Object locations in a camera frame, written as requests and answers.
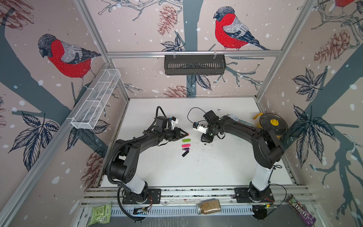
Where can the yellow toy pot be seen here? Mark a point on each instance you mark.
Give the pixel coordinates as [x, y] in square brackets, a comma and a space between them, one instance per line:
[271, 121]

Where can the black wire basket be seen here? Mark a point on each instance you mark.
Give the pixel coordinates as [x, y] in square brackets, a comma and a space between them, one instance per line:
[183, 65]

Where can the green candy packet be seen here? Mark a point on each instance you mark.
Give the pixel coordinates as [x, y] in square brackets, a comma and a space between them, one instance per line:
[246, 123]

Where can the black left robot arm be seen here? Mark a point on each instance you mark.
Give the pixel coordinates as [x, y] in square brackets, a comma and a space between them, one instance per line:
[121, 163]

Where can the white wire shelf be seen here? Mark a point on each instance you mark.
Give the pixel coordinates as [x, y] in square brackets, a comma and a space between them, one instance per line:
[93, 107]

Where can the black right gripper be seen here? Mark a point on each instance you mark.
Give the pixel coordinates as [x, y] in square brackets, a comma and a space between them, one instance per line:
[205, 138]

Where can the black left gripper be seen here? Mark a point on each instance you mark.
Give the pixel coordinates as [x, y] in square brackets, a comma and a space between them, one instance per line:
[177, 134]

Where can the green snack bag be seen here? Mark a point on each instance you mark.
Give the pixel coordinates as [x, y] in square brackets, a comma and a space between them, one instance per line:
[101, 214]

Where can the black usb drive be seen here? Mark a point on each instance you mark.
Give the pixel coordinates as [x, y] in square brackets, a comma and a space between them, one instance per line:
[185, 153]

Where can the glass jar with grains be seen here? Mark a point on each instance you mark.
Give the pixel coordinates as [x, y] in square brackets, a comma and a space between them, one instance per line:
[209, 207]

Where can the purple candy bar pack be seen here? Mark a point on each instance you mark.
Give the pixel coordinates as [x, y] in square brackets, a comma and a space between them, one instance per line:
[303, 213]

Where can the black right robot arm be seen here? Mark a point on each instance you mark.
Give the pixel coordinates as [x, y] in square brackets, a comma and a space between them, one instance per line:
[267, 149]

